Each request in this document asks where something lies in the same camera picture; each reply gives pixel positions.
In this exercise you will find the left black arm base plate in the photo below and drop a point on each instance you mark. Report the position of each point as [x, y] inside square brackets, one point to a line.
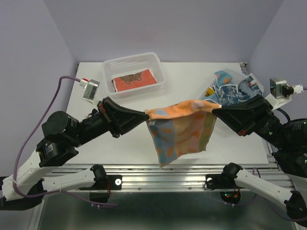
[110, 182]

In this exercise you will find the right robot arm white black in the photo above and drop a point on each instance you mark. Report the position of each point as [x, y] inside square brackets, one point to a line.
[292, 159]

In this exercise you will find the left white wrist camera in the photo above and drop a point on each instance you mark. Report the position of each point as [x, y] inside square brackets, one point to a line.
[90, 89]

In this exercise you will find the white perforated basket right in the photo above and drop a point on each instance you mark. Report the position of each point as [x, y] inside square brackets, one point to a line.
[237, 75]

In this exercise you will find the white perforated basket left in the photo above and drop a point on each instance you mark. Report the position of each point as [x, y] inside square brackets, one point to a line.
[129, 65]

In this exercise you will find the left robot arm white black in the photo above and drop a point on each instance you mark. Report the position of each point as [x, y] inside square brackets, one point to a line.
[63, 134]

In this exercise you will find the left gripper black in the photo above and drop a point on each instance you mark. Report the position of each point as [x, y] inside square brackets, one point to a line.
[120, 119]

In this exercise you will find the white perforated basket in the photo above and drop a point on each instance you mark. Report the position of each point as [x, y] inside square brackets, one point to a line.
[237, 75]
[129, 65]

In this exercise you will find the red bear towel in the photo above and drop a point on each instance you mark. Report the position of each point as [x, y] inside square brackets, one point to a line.
[133, 81]

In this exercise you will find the light blue orange towel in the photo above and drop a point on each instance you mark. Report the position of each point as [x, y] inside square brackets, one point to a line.
[223, 78]

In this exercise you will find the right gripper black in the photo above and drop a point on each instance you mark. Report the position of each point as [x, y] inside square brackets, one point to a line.
[246, 115]

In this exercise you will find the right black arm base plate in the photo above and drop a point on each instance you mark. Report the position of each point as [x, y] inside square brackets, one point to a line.
[219, 181]

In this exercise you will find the orange polka dot towel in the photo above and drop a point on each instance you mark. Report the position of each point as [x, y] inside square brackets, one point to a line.
[181, 129]

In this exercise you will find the yellow patterned towel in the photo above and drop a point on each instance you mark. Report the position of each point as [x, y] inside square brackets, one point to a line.
[210, 91]

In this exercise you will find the aluminium rail frame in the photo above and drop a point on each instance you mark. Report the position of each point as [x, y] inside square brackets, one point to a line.
[153, 198]

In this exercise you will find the blue white patterned towel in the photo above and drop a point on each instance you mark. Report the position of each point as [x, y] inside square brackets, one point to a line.
[240, 92]

